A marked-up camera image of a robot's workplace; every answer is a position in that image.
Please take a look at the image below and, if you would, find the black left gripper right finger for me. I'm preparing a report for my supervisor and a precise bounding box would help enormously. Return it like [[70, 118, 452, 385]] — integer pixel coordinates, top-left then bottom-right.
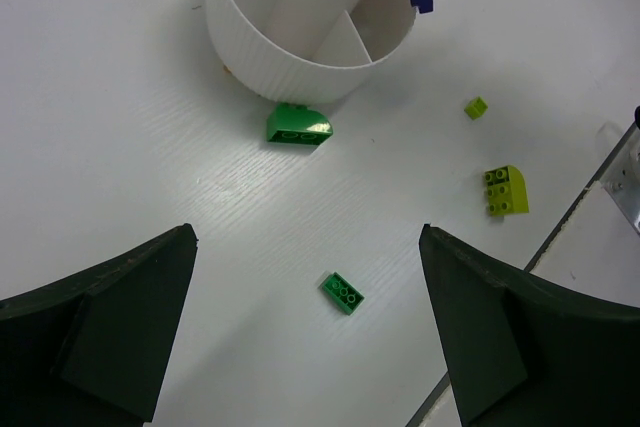
[[419, 225, 639, 426]]

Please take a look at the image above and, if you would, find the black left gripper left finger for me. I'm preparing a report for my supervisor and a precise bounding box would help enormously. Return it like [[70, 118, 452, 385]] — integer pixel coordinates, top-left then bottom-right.
[[1, 224, 198, 426]]

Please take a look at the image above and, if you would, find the lime green curved lego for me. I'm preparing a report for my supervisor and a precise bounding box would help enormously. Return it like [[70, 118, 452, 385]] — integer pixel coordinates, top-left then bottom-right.
[[483, 165, 529, 217]]

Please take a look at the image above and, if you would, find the small lime green lego plate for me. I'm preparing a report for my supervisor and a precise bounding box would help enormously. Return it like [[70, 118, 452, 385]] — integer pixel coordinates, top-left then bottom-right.
[[464, 96, 488, 120]]

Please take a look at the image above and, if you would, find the small dark green lego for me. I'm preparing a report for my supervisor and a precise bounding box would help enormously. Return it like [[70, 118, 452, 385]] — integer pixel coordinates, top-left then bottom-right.
[[320, 272, 365, 315]]

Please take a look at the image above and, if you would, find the dark green lego wedge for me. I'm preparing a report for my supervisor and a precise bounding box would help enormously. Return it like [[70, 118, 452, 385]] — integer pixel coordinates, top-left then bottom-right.
[[266, 103, 333, 146]]

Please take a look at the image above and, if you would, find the white round divided container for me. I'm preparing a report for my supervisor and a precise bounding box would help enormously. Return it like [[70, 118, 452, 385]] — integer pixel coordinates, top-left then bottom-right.
[[205, 0, 417, 105]]

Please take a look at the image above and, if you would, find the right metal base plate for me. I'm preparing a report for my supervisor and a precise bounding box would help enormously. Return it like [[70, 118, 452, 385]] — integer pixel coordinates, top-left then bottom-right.
[[600, 123, 640, 232]]

